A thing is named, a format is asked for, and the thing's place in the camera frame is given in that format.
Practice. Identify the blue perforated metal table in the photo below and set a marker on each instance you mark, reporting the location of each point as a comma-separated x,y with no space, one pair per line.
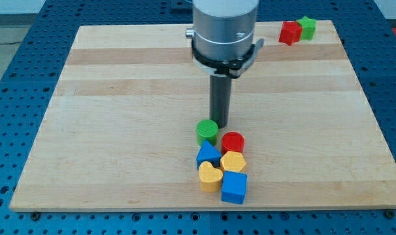
29,81

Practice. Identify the red cylinder block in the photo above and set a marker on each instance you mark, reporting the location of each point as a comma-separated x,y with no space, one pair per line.
232,141

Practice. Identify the blue cube block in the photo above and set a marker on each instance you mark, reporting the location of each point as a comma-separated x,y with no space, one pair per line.
234,187

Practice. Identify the yellow hexagon block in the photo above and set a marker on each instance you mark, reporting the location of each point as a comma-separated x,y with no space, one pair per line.
233,161

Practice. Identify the green cylinder block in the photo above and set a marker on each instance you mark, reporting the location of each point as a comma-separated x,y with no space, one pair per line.
207,129

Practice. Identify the red star block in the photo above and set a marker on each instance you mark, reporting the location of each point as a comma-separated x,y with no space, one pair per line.
290,32

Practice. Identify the yellow heart block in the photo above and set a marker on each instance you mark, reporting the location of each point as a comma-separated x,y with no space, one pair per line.
210,178

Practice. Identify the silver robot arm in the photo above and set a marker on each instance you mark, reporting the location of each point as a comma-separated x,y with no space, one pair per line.
222,36

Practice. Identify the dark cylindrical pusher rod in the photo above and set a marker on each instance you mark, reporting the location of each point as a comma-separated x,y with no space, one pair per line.
220,91

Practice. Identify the green star block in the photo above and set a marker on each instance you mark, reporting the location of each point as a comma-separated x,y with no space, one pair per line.
308,26

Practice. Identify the wooden board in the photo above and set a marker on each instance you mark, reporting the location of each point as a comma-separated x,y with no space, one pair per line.
119,132

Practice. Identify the blue triangle block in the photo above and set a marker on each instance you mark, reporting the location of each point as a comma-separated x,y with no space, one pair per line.
208,153

